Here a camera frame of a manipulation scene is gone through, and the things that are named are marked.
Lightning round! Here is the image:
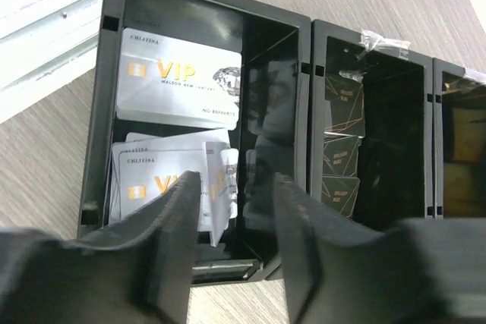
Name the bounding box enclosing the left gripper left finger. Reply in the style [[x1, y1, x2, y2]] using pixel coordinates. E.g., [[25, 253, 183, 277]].
[[1, 171, 200, 323]]

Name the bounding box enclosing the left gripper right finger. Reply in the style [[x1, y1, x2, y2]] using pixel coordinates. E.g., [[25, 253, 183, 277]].
[[273, 174, 485, 323]]

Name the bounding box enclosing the silver VIP card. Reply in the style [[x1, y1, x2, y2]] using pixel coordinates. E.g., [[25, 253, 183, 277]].
[[204, 141, 238, 247]]

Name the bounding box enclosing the gold card stack lower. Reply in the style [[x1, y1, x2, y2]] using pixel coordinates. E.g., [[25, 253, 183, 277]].
[[443, 162, 485, 218]]

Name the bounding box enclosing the gold card stack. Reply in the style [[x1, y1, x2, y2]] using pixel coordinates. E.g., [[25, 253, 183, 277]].
[[443, 162, 485, 218], [442, 86, 485, 163]]

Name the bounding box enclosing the silver card stack lower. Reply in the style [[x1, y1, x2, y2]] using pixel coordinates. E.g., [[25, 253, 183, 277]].
[[109, 128, 229, 233]]

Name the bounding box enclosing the silver card stack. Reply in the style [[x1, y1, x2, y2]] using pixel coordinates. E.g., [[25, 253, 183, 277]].
[[109, 128, 229, 233], [115, 28, 241, 131]]

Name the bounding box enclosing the gold card stack upper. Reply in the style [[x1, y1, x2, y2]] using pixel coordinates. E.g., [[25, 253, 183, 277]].
[[442, 86, 485, 163]]

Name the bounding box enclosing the black card stack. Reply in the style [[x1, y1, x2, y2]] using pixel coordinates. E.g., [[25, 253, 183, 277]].
[[321, 74, 365, 219]]

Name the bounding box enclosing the silver card stack upper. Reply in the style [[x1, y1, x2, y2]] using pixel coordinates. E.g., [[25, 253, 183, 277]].
[[115, 28, 241, 131]]

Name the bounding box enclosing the black card organizer tray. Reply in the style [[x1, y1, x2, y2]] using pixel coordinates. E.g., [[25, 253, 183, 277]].
[[78, 0, 485, 285]]

